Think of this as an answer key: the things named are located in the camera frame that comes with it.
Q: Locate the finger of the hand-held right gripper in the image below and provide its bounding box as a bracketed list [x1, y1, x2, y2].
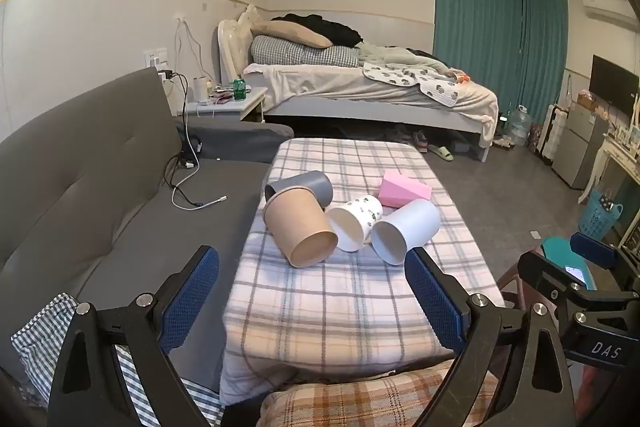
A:
[570, 232, 640, 290]
[517, 251, 593, 315]

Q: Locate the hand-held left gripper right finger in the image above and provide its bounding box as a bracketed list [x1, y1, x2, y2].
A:
[404, 248, 577, 427]

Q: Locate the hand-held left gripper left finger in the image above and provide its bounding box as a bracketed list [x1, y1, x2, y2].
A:
[47, 245, 221, 427]

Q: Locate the plain white cup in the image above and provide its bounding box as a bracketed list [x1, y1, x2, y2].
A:
[371, 199, 441, 266]

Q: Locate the white cup with green print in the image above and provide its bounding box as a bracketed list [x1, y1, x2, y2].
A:
[326, 195, 384, 254]

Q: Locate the brown paper cup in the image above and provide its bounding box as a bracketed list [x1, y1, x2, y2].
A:
[262, 187, 339, 269]

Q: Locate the grey plastic cup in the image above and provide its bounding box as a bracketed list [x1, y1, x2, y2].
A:
[264, 171, 333, 209]

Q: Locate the teal plastic stool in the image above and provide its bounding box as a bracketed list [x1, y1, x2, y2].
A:
[541, 236, 597, 290]

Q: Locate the blue laundry basket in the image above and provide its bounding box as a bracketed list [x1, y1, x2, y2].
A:
[578, 189, 625, 238]

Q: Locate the dark red stool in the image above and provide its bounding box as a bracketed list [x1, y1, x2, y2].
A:
[498, 246, 532, 309]

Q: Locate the plaid tablecloth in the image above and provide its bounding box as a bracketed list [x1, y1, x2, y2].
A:
[219, 138, 506, 408]

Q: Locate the white side table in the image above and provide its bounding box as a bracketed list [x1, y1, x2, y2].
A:
[579, 126, 640, 208]

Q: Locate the blue checked cloth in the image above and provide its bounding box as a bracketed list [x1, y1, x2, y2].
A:
[11, 292, 226, 427]

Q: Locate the grey fridge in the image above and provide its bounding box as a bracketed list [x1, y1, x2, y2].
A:
[552, 101, 609, 190]

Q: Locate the pink box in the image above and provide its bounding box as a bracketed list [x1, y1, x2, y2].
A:
[378, 171, 433, 208]

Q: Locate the orange plaid cushion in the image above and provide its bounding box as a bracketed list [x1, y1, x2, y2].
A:
[259, 359, 501, 427]

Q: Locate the large water bottle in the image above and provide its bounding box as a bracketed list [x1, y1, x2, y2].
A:
[507, 104, 531, 147]

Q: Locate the grey sofa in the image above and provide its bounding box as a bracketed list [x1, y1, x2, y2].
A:
[0, 67, 296, 408]

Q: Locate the black television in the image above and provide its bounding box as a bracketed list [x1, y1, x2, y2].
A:
[589, 54, 640, 121]

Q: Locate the white nightstand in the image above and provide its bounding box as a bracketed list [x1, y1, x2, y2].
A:
[177, 86, 269, 124]

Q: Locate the teal curtain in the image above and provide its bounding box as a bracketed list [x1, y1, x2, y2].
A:
[520, 0, 569, 124]
[432, 0, 524, 110]

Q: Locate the bed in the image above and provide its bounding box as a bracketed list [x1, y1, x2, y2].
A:
[217, 4, 501, 164]

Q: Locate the patterned white blanket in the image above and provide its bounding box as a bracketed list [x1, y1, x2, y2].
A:
[362, 59, 462, 108]

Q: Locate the white air conditioner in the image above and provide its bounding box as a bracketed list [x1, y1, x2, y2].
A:
[581, 0, 640, 31]

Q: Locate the grey green blanket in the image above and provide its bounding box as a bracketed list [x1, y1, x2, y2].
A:
[356, 42, 453, 76]

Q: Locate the checked pillow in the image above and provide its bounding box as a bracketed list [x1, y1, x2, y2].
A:
[250, 35, 362, 68]

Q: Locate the beige pillow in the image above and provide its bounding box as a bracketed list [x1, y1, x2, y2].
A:
[249, 20, 334, 49]

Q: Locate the black clothing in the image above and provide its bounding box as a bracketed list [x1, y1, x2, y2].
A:
[271, 13, 364, 47]

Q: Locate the white charging cable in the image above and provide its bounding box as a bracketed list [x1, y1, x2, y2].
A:
[171, 157, 228, 210]

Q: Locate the black cable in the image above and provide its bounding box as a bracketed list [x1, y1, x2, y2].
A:
[164, 71, 202, 202]

